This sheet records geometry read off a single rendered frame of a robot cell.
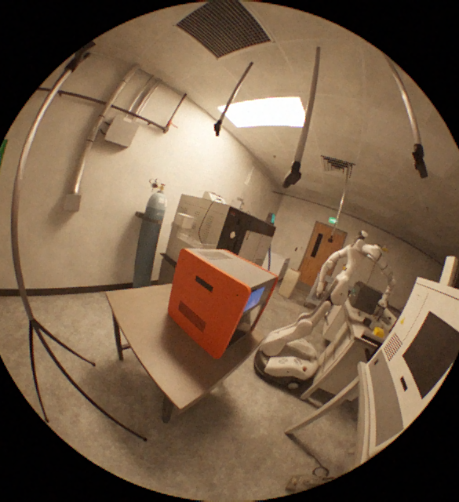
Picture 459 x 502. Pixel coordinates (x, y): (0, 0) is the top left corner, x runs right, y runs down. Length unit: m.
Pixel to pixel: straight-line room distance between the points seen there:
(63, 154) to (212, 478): 2.79
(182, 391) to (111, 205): 1.82
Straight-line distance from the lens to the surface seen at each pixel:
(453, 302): 0.70
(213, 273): 0.66
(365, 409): 0.84
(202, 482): 1.38
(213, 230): 1.33
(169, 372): 0.74
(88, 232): 2.01
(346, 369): 1.71
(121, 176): 1.97
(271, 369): 1.66
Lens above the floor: 1.35
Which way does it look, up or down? 12 degrees down
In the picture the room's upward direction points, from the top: 19 degrees clockwise
